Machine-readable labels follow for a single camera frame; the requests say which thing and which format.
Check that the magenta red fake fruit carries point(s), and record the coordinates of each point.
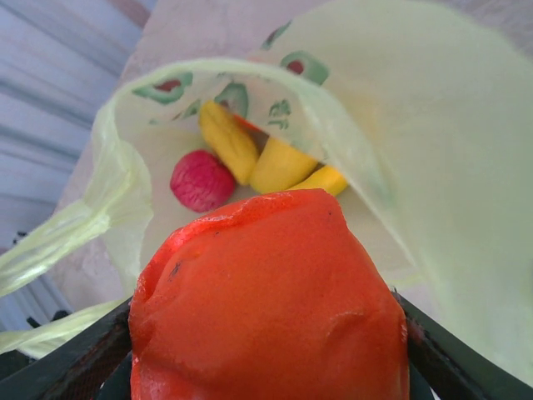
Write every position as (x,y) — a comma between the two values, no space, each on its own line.
(202,181)

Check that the fake yellow mango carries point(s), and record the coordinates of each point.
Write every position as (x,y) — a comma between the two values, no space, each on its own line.
(279,171)

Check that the yellow translucent plastic bag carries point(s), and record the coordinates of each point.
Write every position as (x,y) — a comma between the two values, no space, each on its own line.
(437,146)

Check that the red-orange round fake fruit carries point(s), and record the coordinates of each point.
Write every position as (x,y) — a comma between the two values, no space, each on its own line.
(270,300)

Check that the yellow oblong fake fruit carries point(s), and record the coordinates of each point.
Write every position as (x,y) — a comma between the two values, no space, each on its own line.
(325,179)

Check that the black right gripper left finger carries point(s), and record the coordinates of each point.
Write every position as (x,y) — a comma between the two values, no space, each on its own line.
(83,371)

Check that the fake yellow banana bunch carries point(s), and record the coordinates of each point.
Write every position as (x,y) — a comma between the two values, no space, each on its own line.
(227,141)

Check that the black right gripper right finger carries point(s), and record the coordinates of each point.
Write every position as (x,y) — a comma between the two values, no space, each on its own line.
(433,358)

